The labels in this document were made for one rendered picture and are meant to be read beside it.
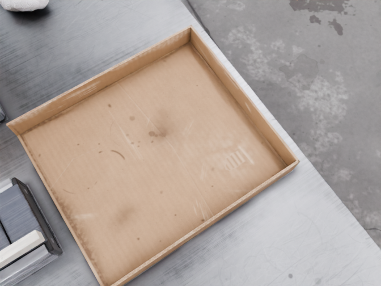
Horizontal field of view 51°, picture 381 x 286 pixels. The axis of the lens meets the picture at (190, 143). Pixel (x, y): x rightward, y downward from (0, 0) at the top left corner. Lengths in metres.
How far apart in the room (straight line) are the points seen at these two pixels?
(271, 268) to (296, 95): 1.13
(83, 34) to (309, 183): 0.42
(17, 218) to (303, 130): 1.20
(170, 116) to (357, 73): 1.24
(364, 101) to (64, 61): 1.27
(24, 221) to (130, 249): 0.13
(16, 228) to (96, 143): 0.15
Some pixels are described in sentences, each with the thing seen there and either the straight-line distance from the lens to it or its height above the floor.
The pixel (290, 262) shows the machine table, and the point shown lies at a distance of 0.56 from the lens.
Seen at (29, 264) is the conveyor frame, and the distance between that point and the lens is 0.53.
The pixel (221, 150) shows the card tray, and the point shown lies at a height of 0.83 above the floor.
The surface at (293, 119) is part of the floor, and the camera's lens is 1.57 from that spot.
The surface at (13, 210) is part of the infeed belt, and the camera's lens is 0.54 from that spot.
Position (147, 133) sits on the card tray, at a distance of 0.58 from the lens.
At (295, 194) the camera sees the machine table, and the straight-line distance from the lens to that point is 0.58.
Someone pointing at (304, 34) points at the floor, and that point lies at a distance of 1.78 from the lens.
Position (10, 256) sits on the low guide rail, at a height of 0.91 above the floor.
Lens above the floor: 1.37
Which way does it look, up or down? 69 degrees down
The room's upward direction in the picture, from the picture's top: 5 degrees clockwise
